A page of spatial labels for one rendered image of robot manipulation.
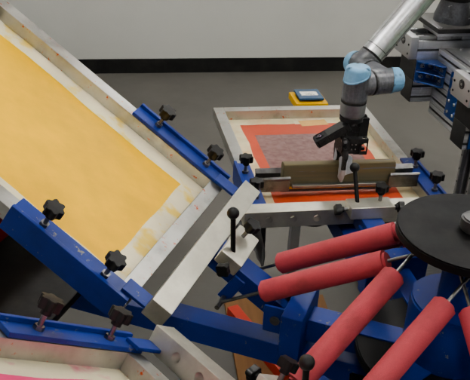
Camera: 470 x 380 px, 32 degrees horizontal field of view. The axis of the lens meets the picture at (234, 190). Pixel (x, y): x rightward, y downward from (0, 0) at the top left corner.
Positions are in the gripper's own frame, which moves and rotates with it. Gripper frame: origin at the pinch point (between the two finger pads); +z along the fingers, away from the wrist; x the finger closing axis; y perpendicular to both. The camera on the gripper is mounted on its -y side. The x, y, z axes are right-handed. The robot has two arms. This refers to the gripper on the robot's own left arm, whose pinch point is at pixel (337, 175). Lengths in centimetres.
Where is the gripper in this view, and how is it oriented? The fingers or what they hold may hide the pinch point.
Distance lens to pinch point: 251.0
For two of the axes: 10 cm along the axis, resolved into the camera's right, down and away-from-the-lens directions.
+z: -0.5, 8.8, 4.7
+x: -1.8, -4.7, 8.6
